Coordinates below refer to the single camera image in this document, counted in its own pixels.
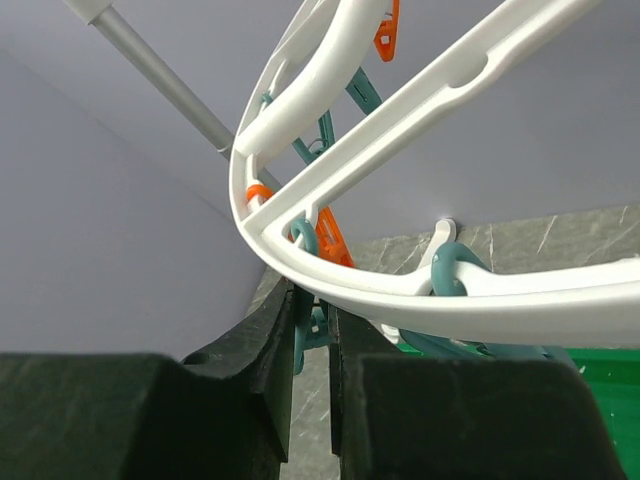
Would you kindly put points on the green plastic tray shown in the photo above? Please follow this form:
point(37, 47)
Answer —
point(613, 377)

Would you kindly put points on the white round clip hanger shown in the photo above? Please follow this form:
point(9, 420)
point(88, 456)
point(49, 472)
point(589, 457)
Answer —
point(455, 296)

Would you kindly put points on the white grey drying rack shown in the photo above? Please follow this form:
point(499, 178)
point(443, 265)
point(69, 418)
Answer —
point(124, 38)

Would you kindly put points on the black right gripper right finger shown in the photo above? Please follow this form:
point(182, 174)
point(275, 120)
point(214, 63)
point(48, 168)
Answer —
point(400, 416)

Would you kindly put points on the orange clothes peg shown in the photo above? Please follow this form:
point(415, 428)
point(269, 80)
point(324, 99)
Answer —
point(257, 195)
point(325, 240)
point(386, 36)

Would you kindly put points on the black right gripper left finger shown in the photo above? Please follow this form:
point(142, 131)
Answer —
point(223, 412)

